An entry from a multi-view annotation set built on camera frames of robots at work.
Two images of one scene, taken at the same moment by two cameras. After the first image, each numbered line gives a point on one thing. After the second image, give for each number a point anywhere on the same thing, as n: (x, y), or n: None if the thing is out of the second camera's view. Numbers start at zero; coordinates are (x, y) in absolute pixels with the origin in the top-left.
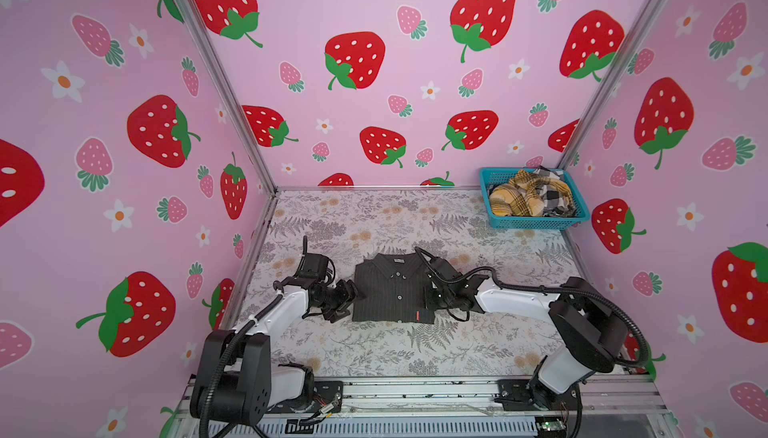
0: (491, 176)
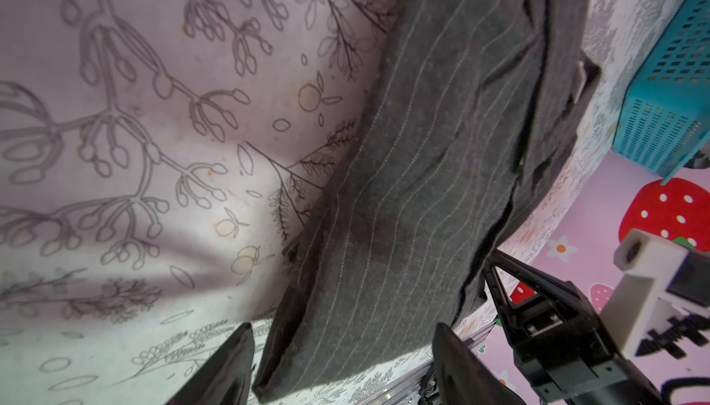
0: (664, 123)
